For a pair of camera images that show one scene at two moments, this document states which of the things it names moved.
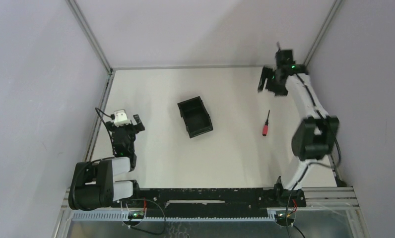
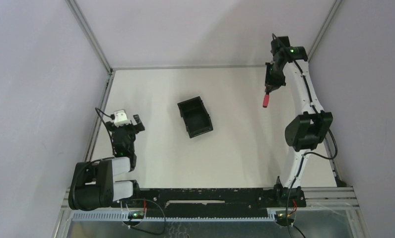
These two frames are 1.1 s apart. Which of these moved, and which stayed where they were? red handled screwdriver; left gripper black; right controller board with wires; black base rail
Moved: red handled screwdriver
Stayed: black base rail; left gripper black; right controller board with wires
